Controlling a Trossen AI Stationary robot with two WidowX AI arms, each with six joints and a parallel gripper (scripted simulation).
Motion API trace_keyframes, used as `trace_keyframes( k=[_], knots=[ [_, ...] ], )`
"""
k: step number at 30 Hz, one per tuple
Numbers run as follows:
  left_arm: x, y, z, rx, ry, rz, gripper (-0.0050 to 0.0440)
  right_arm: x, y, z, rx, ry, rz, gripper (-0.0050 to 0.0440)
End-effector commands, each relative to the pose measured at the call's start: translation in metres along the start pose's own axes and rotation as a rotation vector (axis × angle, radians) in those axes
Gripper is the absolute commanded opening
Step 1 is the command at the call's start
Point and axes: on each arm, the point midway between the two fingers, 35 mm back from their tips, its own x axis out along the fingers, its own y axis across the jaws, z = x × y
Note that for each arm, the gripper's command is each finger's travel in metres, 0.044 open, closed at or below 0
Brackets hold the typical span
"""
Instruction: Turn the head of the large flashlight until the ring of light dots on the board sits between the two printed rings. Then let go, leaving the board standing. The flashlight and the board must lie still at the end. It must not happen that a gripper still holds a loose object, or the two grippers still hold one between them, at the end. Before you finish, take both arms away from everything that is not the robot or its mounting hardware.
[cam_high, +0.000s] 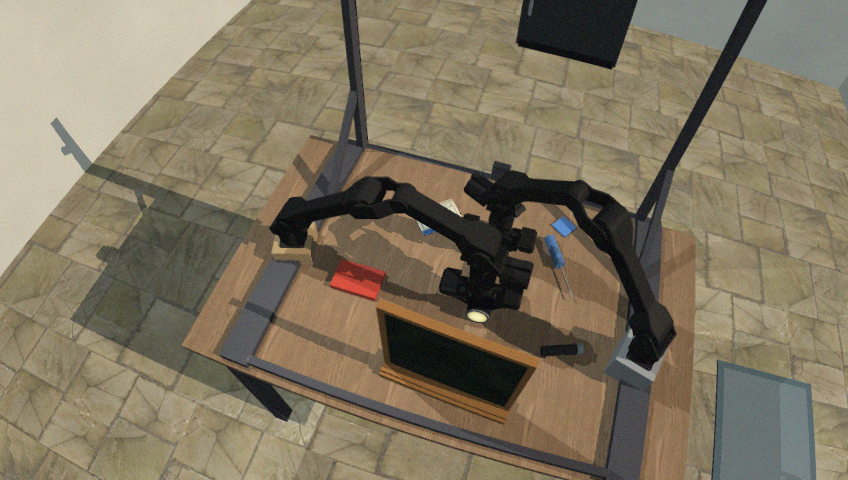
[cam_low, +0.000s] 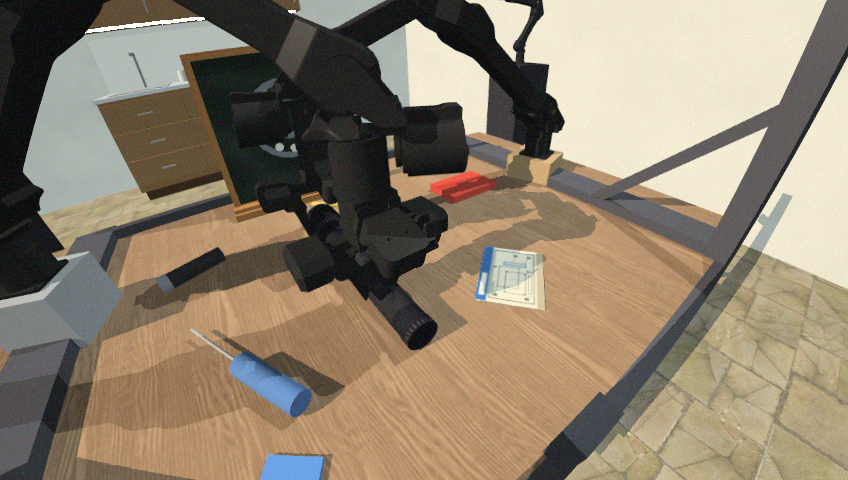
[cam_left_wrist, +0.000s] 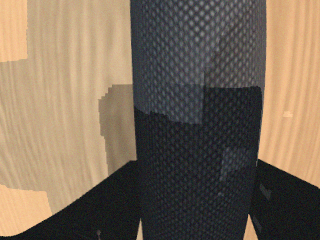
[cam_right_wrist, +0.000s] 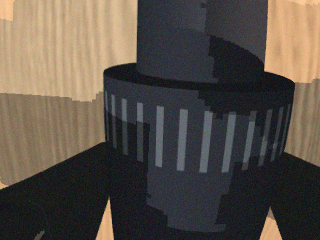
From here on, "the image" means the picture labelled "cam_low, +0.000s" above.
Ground blue-handled screwdriver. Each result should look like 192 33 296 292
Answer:
190 328 312 417

